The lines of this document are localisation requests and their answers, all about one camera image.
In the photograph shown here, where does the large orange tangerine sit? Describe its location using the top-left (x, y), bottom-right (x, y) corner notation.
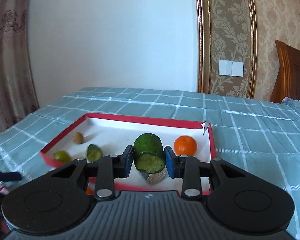
top-left (86, 187), bottom-right (94, 196)

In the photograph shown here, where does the pink towel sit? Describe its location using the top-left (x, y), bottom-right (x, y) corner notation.
top-left (0, 182), bottom-right (10, 195)

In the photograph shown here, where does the brown longan fruit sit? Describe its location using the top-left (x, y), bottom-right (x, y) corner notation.
top-left (72, 132), bottom-right (84, 144)

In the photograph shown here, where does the teal plaid bed sheet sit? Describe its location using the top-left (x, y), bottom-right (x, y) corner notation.
top-left (0, 87), bottom-right (300, 239)

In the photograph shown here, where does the gold wall moulding frame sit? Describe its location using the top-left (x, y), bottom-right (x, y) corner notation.
top-left (196, 0), bottom-right (257, 98)

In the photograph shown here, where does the red shallow cardboard box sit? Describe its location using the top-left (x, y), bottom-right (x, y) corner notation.
top-left (39, 112), bottom-right (217, 197)

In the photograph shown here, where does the small green cucumber piece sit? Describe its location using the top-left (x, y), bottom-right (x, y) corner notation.
top-left (87, 144), bottom-right (103, 162)

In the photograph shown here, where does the green lime in box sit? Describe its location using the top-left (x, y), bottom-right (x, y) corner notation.
top-left (53, 150), bottom-right (71, 163)

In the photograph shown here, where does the beige patterned curtain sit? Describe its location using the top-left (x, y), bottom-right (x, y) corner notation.
top-left (0, 0), bottom-right (38, 132)

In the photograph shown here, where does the white wall switch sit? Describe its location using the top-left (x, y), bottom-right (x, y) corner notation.
top-left (218, 60), bottom-right (244, 77)

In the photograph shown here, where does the small orange tangerine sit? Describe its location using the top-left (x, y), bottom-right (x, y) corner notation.
top-left (173, 135), bottom-right (198, 156)

